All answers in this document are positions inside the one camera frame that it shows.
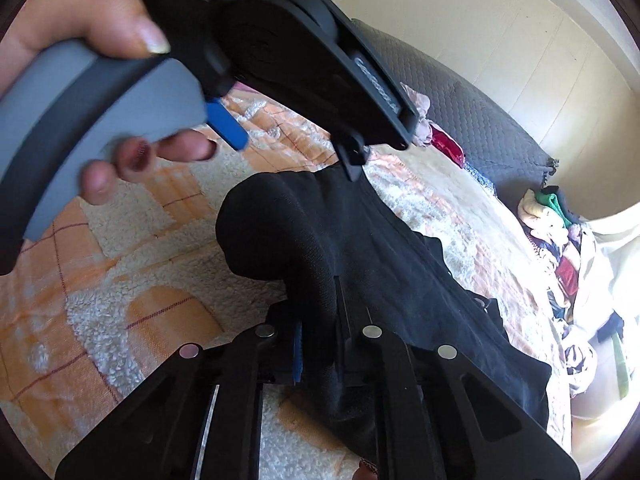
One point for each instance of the orange white tufted blanket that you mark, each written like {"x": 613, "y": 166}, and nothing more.
{"x": 150, "y": 260}

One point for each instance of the red cloth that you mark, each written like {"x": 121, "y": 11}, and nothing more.
{"x": 447, "y": 145}

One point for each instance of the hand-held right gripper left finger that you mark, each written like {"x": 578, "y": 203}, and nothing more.
{"x": 298, "y": 355}

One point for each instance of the person's left hand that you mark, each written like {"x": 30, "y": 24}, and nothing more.
{"x": 75, "y": 15}

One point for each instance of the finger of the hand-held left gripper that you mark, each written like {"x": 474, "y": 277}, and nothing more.
{"x": 351, "y": 157}

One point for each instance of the lavender cloth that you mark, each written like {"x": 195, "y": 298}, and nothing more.
{"x": 420, "y": 110}

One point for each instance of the pile of clothes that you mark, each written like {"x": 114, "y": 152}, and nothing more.
{"x": 545, "y": 220}

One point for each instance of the blue patterned cloth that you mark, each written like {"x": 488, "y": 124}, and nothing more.
{"x": 477, "y": 175}

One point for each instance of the grey quilted headboard cushion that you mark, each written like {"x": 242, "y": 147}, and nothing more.
{"x": 475, "y": 125}

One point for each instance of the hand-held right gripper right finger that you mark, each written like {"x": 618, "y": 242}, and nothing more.
{"x": 350, "y": 355}

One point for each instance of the black white patterned cloth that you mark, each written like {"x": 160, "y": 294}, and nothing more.
{"x": 580, "y": 360}

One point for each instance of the black garment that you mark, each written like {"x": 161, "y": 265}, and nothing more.
{"x": 300, "y": 220}

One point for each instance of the cream bedspread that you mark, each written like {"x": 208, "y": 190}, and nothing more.
{"x": 480, "y": 195}

